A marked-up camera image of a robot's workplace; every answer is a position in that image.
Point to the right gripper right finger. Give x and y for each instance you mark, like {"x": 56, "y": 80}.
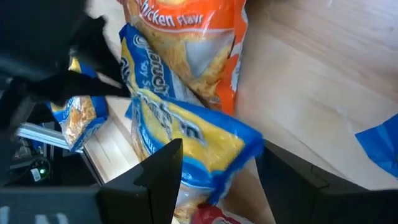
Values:
{"x": 298, "y": 199}

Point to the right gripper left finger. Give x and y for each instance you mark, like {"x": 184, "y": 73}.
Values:
{"x": 155, "y": 193}

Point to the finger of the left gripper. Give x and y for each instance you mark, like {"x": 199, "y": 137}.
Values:
{"x": 93, "y": 46}
{"x": 71, "y": 87}

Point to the blue Maruchan noodle pack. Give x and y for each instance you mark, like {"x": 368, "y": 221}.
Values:
{"x": 382, "y": 146}
{"x": 211, "y": 146}
{"x": 146, "y": 62}
{"x": 77, "y": 118}

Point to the red Maruchan noodle pack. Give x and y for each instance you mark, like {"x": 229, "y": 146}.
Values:
{"x": 211, "y": 216}

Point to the orange Maruchan noodle pack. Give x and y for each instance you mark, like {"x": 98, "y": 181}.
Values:
{"x": 192, "y": 18}

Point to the black device with green light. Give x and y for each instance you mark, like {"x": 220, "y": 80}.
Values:
{"x": 37, "y": 175}

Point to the silver aluminium frame rail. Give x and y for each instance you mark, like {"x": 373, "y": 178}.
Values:
{"x": 40, "y": 133}

